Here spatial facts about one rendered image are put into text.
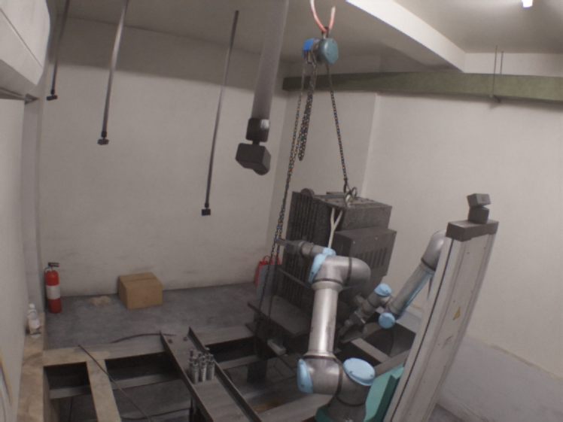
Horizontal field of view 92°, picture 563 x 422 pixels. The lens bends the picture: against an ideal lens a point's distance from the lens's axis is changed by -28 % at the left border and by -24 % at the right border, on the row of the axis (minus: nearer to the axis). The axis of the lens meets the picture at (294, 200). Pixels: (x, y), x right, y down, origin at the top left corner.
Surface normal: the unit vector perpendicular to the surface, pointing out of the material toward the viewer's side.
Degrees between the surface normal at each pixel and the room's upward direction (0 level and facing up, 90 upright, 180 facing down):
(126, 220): 90
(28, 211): 90
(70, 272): 90
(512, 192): 90
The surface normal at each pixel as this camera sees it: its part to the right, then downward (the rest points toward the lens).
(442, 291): -0.78, 0.00
